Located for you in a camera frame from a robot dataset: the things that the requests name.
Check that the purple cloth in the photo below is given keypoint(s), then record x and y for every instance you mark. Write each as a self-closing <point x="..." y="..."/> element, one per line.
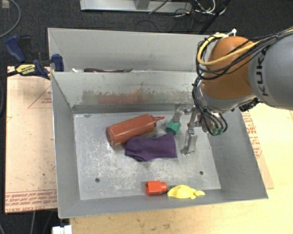
<point x="151" y="147"/>

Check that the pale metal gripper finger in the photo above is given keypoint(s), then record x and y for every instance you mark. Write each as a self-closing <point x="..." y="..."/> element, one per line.
<point x="178" y="113"/>
<point x="191" y="141"/>

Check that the grey metal bin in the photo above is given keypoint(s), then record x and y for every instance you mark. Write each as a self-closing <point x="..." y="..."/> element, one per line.
<point x="112" y="174"/>

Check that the small green cap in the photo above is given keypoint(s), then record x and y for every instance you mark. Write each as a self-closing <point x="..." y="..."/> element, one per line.
<point x="173" y="128"/>

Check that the red-brown squeeze bottle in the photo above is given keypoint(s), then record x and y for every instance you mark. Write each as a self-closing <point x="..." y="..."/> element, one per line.
<point x="129" y="129"/>

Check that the yellow toy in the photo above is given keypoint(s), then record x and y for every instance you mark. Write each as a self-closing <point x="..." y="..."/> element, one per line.
<point x="182" y="192"/>

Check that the brown cardboard board, red print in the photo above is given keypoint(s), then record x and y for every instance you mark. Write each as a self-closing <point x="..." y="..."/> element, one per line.
<point x="27" y="142"/>

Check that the orange-red small block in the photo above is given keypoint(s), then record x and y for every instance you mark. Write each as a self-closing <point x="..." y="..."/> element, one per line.
<point x="154" y="188"/>

